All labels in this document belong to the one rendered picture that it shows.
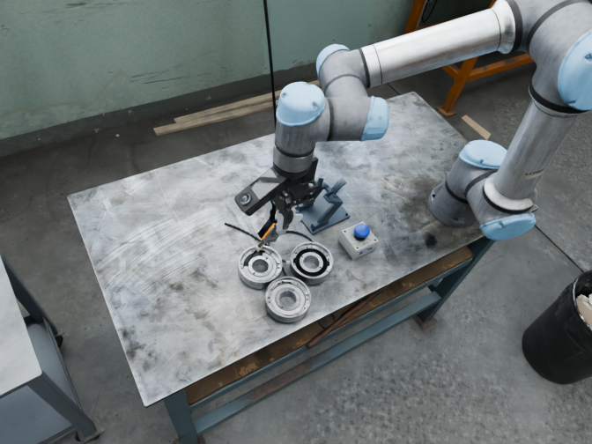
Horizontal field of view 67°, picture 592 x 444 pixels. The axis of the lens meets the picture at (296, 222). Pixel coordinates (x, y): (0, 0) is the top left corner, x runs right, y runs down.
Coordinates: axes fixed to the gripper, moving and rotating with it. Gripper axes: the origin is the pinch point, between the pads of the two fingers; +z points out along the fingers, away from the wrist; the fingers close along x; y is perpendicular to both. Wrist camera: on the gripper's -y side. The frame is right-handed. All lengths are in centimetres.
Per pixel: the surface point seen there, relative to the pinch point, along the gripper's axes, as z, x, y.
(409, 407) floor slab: 95, -43, 44
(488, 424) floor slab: 95, -64, 67
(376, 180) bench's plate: 15.0, 9.3, 42.9
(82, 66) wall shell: 55, 156, -7
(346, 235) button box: 10.5, -4.8, 19.7
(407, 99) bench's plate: 15, 35, 78
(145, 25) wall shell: 40, 154, 26
